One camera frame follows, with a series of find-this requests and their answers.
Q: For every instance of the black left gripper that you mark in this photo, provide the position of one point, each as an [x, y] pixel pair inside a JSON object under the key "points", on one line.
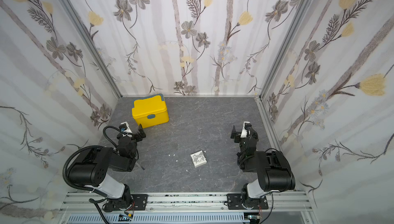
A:
{"points": [[142, 135]]}

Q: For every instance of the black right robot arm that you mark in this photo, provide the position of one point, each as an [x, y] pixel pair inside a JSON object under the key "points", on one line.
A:
{"points": [[274, 173]]}

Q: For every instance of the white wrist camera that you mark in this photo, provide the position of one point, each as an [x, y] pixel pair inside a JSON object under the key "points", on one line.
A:
{"points": [[245, 127], [125, 129]]}

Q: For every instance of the white slotted cable duct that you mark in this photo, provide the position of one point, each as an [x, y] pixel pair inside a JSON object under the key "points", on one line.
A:
{"points": [[178, 218]]}

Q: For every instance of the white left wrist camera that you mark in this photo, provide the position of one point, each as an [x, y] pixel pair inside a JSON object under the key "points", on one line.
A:
{"points": [[125, 129]]}

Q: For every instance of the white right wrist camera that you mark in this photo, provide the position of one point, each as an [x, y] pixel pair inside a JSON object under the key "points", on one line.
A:
{"points": [[245, 127]]}

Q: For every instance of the white gift box lid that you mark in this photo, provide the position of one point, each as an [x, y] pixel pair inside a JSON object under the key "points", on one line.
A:
{"points": [[198, 159]]}

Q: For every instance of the yellow plastic storage box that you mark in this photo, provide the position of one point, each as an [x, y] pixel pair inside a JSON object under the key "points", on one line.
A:
{"points": [[150, 111]]}

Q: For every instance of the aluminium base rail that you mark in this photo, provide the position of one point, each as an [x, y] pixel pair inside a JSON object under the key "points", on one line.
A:
{"points": [[290, 201]]}

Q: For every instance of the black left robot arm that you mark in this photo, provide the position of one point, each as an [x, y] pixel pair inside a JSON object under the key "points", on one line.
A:
{"points": [[87, 170]]}

